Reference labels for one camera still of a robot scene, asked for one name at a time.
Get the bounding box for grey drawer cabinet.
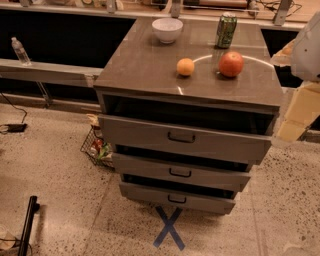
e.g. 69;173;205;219
93;16;284;168

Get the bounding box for red apple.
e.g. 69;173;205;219
218;51;244;77

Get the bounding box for black power adapter with cable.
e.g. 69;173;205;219
0;91;29;135

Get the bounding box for clear plastic water bottle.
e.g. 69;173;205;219
11;37;31;66

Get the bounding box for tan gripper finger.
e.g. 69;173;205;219
270;40;295;67
276;81;320;142

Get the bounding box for grey metal shelf rail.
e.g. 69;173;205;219
0;59;103;87

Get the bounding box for blue tape cross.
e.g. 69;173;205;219
153;206;185;251

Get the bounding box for green soda can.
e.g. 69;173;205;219
215;12;237;49

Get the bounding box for black bar stand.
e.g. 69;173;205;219
18;196;40;256

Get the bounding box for orange fruit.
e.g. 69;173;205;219
176;58;195;76

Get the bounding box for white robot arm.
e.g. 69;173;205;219
271;12;320;142

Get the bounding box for grey drawer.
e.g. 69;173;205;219
99;115;271;164
119;182;235;215
112;153;250;192

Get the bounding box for wire basket with items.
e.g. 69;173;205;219
80;114;114;169

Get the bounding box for white bowl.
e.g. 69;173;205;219
152;18;183;44

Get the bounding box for grey top drawer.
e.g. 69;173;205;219
99;115;271;164

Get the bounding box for grey bottom drawer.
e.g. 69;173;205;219
119;182;235;215

